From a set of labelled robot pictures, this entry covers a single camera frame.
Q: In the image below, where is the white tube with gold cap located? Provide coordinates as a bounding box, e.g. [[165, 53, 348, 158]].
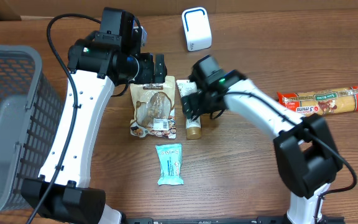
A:
[[176, 80, 201, 140]]

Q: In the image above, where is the brown snack pouch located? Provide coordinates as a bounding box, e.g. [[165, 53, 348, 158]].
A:
[[130, 76, 177, 139]]

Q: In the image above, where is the light blue snack packet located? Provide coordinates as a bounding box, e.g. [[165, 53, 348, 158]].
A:
[[155, 144, 184, 185]]

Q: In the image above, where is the orange pasta package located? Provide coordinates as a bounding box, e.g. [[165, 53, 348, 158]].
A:
[[277, 85, 358, 116]]

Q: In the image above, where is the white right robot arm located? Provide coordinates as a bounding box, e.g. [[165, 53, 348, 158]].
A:
[[181, 55, 344, 223]]

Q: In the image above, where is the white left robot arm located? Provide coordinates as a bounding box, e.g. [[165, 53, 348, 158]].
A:
[[21, 7, 167, 224]]

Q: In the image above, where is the white barcode scanner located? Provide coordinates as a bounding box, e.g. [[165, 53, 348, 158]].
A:
[[181, 7, 212, 52]]

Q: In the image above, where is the grey plastic shopping basket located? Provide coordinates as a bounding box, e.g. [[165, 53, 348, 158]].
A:
[[0, 45, 63, 212]]

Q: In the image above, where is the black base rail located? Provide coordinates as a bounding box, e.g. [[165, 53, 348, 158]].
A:
[[122, 216, 345, 224]]

